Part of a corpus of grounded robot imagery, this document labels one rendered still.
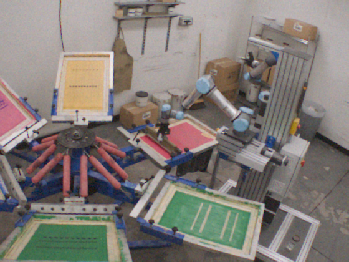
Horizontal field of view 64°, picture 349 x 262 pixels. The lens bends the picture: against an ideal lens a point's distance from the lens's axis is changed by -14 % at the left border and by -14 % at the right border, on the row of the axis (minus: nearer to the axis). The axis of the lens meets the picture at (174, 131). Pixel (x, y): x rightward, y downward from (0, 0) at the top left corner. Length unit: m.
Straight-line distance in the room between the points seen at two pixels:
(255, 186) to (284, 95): 0.97
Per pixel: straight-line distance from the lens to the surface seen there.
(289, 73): 2.60
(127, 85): 4.98
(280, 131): 2.76
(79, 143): 2.28
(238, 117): 2.50
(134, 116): 4.84
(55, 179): 2.44
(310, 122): 5.52
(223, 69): 5.87
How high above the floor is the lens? 2.56
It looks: 30 degrees down
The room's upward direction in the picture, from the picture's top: 8 degrees clockwise
